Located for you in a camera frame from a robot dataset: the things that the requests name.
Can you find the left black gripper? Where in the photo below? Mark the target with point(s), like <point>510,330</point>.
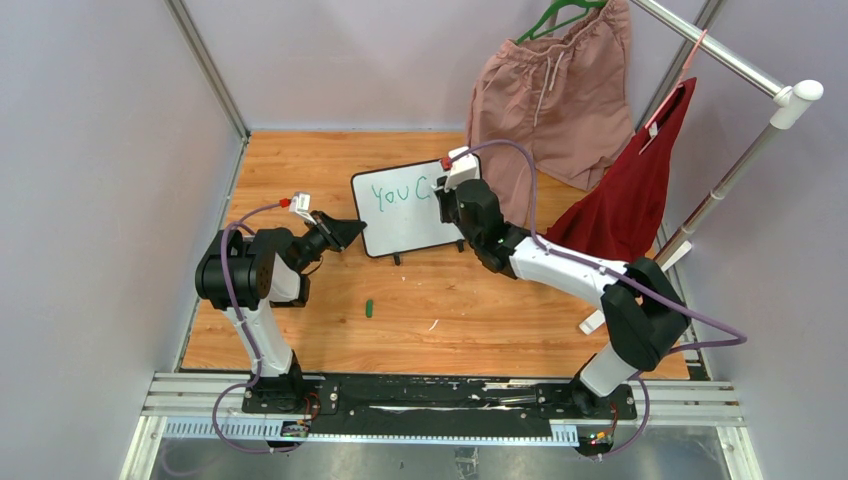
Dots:
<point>336,234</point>

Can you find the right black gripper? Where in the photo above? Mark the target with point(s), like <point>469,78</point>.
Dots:
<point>445,197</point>

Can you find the small black-framed whiteboard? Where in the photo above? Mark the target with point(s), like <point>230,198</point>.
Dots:
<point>400,209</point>

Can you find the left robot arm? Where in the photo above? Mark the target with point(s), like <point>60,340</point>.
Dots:
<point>246,274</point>

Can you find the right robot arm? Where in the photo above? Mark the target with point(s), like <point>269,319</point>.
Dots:
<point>641,310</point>

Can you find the dark red garment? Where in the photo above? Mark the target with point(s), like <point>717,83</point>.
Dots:
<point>620,217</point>

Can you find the pink shorts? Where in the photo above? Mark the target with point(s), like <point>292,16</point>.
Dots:
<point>556,105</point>

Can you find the green clothes hanger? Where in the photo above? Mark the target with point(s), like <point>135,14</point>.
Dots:
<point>549,21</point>

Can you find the pink clothes hanger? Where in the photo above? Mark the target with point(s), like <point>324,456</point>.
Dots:
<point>651,125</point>

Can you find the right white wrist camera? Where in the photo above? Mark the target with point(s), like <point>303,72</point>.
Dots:
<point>458,166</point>

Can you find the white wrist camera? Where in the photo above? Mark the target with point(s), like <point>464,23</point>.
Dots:
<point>458,166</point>
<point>299,205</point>

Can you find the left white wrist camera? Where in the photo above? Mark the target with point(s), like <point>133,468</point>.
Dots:
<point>299,205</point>

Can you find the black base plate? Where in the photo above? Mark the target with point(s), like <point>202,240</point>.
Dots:
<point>394,405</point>

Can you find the aluminium rail frame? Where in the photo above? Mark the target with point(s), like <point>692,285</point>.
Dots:
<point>193,425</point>

